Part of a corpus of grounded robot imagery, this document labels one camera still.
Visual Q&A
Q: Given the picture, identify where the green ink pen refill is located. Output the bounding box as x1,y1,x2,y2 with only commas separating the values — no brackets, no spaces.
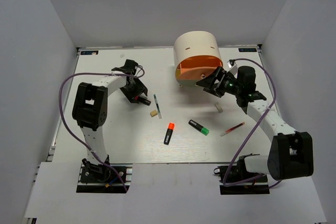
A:
153,94,162,119

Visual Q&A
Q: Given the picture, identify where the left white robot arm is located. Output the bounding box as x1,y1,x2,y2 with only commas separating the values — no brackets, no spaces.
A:
72,59,151,182

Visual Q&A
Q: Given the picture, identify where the grey eraser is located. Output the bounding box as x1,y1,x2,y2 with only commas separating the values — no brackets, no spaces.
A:
214,103,223,113

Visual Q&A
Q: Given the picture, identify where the tan eraser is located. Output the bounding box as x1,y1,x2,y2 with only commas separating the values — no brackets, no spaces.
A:
150,110,157,117

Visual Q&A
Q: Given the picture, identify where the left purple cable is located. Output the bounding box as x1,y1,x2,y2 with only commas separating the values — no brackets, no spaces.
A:
58,64,146,193

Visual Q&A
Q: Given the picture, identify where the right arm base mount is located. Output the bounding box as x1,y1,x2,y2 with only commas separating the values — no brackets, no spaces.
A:
213,164,270,195

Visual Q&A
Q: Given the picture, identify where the grey-green bottom drawer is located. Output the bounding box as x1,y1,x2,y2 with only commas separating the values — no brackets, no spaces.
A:
178,79,200,87

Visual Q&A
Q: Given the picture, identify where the red ink pen refill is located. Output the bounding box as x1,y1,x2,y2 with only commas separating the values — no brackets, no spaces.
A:
220,122,245,137

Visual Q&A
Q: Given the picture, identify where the left blue table label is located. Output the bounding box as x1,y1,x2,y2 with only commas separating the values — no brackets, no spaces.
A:
80,50,99,55

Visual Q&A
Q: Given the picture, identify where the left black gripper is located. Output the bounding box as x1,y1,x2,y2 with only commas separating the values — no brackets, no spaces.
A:
120,76,148,103

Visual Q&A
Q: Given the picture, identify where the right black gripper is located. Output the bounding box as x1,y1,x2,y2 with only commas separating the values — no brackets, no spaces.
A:
197,66,243,98

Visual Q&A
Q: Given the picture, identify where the yellow middle drawer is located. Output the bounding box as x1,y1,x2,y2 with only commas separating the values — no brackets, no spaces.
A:
175,68,181,83

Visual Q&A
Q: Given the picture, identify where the pink highlighter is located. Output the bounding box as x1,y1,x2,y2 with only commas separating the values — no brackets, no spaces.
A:
135,96,151,106

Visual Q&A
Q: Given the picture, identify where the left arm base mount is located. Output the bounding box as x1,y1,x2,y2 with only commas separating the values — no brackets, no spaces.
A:
76,164,133,194

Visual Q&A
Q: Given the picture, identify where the green highlighter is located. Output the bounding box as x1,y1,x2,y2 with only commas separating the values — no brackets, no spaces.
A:
188,120,209,136

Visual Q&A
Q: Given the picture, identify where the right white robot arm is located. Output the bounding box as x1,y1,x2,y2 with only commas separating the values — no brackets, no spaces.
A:
197,66,314,186

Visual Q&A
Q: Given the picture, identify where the orange highlighter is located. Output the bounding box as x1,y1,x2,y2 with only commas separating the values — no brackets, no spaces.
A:
164,123,175,145

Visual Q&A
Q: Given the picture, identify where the right blue table label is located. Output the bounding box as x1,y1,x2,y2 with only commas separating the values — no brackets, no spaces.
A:
238,48,257,52

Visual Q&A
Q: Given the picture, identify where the round beige drawer organizer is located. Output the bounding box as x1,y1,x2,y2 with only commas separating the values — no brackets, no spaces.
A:
174,30,224,88

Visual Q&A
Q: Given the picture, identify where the blue table label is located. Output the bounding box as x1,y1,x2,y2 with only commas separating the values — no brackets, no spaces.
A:
80,50,99,55
238,48,257,52

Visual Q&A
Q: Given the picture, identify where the orange top drawer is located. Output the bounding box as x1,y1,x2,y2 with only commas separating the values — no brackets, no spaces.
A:
176,55,223,79

